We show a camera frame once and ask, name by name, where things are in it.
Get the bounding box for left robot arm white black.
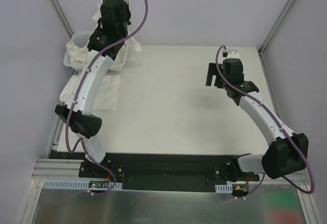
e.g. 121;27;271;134
55;0;131;178

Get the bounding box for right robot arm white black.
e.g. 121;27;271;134
205;58;309;181

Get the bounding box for folded white t shirt stack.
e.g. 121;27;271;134
59;74;121;111

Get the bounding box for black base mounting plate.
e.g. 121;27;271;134
50;152;260;192

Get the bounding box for white plastic laundry basket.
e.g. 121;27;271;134
63;31;129;72

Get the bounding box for cream clothes in basket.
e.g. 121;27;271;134
63;40;128;72

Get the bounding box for right aluminium frame post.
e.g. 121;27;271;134
258;0;297;56

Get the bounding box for aluminium frame post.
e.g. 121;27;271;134
258;0;297;56
49;0;74;38

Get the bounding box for right white cable duct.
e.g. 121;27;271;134
215;184;233;194

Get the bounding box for white cable duct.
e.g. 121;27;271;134
43;180;123;191
215;184;233;194

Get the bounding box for left white cable duct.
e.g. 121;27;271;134
43;180;123;191

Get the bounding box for left aluminium frame post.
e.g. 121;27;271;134
49;0;74;38

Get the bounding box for aluminium rail front left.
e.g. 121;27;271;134
32;159;82;179

